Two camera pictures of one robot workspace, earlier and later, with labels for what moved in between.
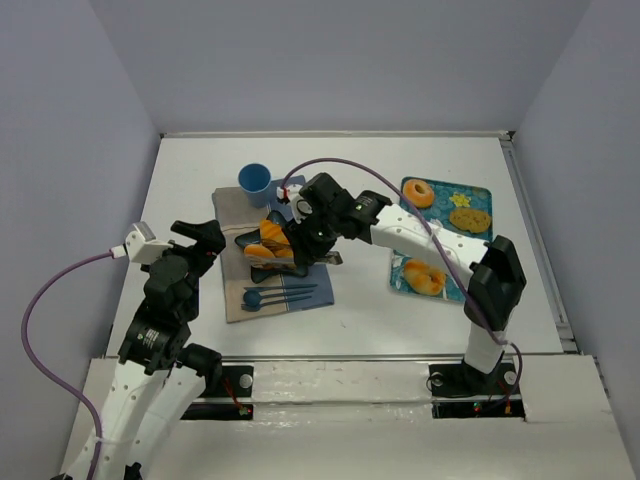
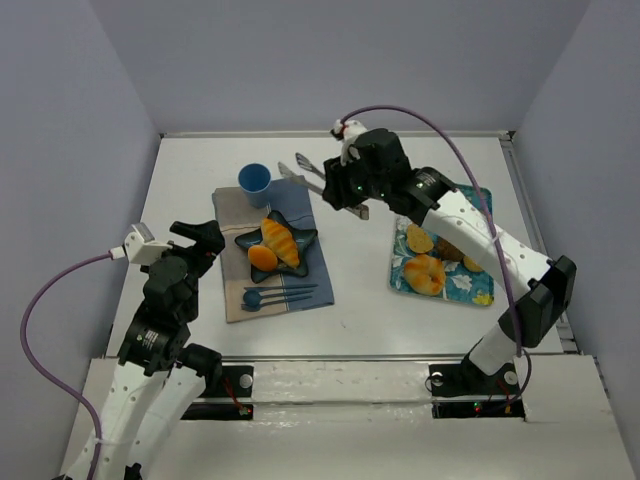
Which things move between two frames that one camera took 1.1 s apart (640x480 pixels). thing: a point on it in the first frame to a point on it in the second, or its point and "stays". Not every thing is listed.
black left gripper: x=201 y=240 stays
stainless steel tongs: x=334 y=258 to x=359 y=209
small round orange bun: x=258 y=251 stays
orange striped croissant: x=275 y=240 stays
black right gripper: x=304 y=248 to x=338 y=182
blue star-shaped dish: x=254 y=237 stays
